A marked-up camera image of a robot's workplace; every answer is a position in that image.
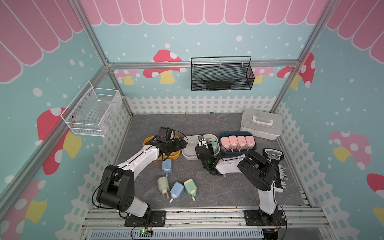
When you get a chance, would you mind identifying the yellow plastic storage box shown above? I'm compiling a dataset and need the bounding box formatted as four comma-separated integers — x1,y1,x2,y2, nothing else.
143,136,181,161

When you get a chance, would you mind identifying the green pencil sharpener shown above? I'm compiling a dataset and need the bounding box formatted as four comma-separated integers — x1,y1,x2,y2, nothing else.
209,139,219,153
207,142,215,155
184,179,198,201

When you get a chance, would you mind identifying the white plastic storage box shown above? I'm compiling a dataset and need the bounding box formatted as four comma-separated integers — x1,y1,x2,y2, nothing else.
182,134,220,161

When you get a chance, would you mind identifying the pink pencil sharpener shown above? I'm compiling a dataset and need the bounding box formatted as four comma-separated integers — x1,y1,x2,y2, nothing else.
220,137,232,153
237,136,248,151
245,136,256,151
228,136,239,151

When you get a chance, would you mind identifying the dark teal storage box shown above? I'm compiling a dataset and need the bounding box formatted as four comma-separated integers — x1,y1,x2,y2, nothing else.
219,131,255,157

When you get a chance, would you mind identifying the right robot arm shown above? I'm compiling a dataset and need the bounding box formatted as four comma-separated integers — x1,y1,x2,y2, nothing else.
195,143,278,219

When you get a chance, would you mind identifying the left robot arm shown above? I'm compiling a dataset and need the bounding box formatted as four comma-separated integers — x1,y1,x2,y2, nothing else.
92,127,187,218

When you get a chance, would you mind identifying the blue pencil sharpener left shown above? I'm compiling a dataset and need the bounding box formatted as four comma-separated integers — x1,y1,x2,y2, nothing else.
162,159,173,177

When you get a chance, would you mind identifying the blue pencil sharpener lower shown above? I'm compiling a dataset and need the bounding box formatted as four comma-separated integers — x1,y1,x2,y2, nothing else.
170,182,185,203

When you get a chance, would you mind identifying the pale green round sharpener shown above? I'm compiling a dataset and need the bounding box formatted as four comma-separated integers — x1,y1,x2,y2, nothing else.
157,177,171,198

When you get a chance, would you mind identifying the translucent plastic lidded case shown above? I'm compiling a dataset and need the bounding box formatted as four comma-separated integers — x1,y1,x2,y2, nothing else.
240,109,283,141

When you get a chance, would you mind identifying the rack of metal bits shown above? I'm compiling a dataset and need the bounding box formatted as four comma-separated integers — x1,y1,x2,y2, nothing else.
263,148,286,193

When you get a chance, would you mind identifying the small green circuit board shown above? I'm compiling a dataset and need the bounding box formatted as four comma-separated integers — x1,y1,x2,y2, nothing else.
139,230,154,238

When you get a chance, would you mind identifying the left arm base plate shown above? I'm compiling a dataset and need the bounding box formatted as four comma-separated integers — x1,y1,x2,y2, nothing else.
124,210,167,227

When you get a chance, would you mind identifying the black wire mesh basket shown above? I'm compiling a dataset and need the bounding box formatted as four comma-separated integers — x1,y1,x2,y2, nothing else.
191,56,255,92

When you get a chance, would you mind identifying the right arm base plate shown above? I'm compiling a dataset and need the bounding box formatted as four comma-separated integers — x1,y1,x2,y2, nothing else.
244,209,287,228

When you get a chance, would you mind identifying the grey slotted cable duct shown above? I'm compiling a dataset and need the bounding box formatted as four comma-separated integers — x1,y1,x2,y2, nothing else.
89,229,265,240

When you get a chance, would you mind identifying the white wire mesh basket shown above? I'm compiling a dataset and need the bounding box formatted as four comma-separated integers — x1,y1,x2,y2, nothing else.
61,82,123,137

